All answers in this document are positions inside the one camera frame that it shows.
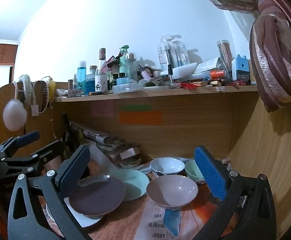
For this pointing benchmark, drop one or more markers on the stack of magazines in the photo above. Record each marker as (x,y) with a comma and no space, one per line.
(98,137)

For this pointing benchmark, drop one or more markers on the brown plate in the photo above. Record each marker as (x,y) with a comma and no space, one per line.
(95,197)

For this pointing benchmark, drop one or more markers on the green sticky note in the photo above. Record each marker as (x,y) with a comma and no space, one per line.
(135,107)

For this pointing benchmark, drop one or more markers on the small white dish of trinkets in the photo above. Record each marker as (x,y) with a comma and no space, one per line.
(129,164)

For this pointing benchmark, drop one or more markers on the pink grey bowl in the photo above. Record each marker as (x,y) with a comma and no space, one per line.
(170,190)

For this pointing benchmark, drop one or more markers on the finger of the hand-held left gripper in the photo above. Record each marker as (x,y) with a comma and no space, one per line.
(49,152)
(28,138)

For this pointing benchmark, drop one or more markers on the white paper tag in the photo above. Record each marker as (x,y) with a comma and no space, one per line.
(35,110)

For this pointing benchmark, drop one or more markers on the round blue bottle with cork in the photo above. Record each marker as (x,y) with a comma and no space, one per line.
(91,82)

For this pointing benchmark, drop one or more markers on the clear bottle with picture label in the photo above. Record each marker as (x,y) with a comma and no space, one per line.
(101,80)

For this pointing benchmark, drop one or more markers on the white box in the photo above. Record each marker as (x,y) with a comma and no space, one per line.
(130,153)

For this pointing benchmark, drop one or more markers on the white fluffy headband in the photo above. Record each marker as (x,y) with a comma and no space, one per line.
(26,85)

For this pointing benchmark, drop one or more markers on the wooden wall cupboard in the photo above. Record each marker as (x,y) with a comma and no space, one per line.
(0,52)

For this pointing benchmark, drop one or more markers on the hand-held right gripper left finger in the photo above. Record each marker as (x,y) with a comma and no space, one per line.
(74,171)

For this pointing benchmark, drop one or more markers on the orange sticky note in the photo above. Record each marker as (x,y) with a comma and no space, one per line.
(140,118)

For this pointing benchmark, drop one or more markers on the pink sticky note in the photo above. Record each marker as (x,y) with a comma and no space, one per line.
(102,110)

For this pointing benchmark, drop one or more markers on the printed newspaper table cover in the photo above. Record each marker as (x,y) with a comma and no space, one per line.
(198,217)

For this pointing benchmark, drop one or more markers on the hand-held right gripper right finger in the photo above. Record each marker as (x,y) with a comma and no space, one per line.
(210,173)

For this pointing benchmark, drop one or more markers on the light green bowl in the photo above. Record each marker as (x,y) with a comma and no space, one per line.
(191,171)

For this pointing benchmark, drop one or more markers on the small blue jar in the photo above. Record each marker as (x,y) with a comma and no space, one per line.
(122,81)

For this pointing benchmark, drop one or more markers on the printed paper slip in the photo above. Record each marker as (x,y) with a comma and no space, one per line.
(206,66)

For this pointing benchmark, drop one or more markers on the white powder puff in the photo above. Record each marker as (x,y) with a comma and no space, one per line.
(14,116)

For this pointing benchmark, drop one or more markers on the brown patterned headband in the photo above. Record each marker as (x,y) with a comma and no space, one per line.
(44,92)

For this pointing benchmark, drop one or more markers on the dark glass bottle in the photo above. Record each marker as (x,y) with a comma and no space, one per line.
(66,135)

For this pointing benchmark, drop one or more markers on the red tassel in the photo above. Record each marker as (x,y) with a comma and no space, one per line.
(188,85)

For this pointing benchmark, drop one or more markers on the blue box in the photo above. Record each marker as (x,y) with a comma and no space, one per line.
(240,68)

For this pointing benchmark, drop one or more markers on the light green plate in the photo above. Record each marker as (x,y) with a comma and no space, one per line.
(135,182)

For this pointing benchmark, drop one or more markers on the white tube with orange cap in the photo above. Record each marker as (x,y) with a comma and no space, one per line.
(210,75)

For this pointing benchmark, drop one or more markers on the white bowl with dark dots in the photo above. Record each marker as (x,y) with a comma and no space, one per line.
(166,166)

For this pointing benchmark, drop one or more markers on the clear plastic brush package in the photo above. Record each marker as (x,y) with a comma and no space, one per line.
(171,52)

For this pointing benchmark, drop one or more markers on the pink brown curtain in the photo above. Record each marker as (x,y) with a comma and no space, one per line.
(273,55)

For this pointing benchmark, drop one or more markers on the light green pump bottle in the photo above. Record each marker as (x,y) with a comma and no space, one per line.
(123,62)

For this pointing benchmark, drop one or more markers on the clear jar of sticks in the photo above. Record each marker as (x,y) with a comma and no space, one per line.
(225,52)

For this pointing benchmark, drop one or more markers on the clear glass bottle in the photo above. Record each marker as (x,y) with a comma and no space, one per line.
(131,67)

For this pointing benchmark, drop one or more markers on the tall blue liquid bottle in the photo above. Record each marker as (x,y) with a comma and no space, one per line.
(81,77)

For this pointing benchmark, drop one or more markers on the clear plastic food container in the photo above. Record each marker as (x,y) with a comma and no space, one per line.
(126,88)

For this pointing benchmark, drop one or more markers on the white plate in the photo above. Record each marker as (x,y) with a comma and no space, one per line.
(85,221)

